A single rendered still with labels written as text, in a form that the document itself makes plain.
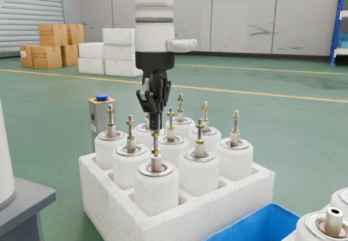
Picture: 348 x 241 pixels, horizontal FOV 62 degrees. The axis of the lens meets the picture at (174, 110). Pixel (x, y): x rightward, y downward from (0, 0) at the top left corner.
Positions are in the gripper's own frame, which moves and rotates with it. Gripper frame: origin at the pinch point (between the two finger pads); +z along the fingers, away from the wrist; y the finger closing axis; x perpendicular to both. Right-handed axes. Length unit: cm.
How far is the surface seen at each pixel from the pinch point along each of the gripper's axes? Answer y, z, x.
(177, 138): -17.5, 10.4, -0.9
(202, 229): -0.8, 23.9, 10.1
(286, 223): -13.2, 27.0, 28.1
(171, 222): 5.7, 18.7, 5.3
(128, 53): -246, 8, -134
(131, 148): -6.1, 9.7, -8.9
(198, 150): -8.5, 9.0, 6.9
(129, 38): -244, -9, -130
